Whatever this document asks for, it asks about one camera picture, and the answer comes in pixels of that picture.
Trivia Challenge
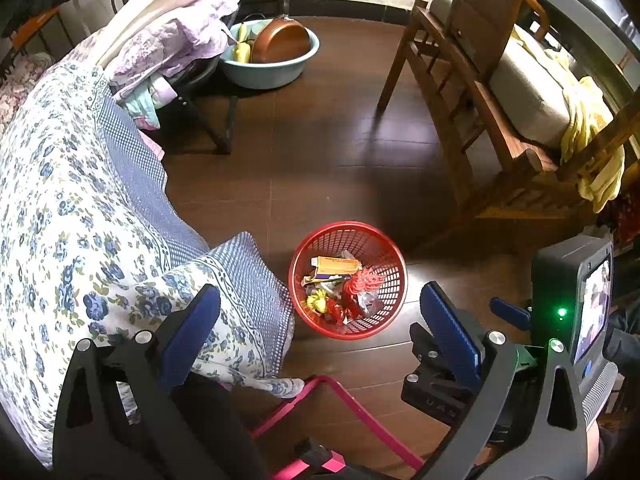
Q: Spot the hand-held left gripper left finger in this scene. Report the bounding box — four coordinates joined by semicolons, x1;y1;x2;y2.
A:
52;284;271;480

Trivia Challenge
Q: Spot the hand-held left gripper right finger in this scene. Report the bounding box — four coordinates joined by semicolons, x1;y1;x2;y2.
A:
420;282;588;480

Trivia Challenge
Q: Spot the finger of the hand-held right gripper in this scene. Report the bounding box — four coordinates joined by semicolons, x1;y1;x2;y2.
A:
400;321;483;413
489;296;532;332

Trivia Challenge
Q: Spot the silver foil bag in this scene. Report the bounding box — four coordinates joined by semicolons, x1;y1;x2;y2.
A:
357;292;383;316

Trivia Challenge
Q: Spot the red plastic mesh basket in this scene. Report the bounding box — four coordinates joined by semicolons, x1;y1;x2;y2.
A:
288;221;408;341

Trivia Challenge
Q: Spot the red plastic string bundle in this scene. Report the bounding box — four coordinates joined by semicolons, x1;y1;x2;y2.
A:
345;267;383;298

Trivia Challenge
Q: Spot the orange cardboard box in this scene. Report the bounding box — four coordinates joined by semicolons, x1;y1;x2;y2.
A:
310;255;361;281

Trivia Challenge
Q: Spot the person's right forearm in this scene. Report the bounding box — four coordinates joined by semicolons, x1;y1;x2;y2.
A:
602;305;640;366

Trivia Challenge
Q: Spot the brown wooden rocking chair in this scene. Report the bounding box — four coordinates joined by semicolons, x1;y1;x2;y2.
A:
377;0;626;221

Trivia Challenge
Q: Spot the blue floral bedspread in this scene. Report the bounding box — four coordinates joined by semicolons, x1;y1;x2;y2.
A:
0;60;306;468

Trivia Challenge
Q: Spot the yellow towel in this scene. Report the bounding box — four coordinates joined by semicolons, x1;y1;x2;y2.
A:
510;25;626;213

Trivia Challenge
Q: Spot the black folding stool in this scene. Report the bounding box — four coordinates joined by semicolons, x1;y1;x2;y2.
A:
165;57;241;156

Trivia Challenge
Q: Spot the light blue plastic basin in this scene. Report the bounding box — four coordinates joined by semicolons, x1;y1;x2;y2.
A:
218;19;321;90

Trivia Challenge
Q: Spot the yellow plastic object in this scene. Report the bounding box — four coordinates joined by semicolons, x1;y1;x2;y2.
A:
232;22;253;63

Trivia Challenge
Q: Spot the purple clothes pile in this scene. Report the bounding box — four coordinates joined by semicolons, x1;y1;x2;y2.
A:
107;0;251;131

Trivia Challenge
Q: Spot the folded purple floral quilt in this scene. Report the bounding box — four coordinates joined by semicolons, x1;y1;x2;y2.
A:
0;52;56;126

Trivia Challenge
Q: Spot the copper frying pan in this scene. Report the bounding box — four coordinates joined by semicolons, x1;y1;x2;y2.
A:
250;16;312;64

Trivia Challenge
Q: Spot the white quilted pillow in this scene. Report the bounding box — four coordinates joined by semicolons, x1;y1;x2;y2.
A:
95;0;226;66

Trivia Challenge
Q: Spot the metal chair with orange seat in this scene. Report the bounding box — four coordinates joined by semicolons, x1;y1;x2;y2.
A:
10;7;61;51

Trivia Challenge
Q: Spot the pink metal frame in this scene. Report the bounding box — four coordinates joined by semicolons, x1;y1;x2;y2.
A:
247;375;426;480

